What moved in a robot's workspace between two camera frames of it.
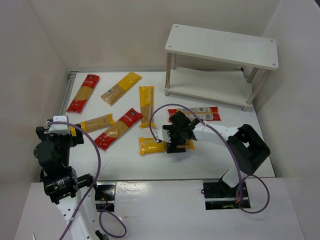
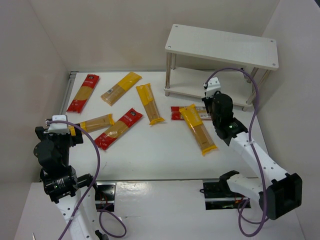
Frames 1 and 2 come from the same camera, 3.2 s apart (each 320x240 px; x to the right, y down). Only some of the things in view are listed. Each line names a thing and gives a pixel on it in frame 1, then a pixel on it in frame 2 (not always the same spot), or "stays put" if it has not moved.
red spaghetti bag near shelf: (204, 113) stays put
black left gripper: (77, 136) stays put
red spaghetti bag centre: (128, 120) stays put
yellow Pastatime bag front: (147, 145) -> (202, 137)
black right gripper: (175, 146) -> (207, 104)
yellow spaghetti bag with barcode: (119, 89) stays put
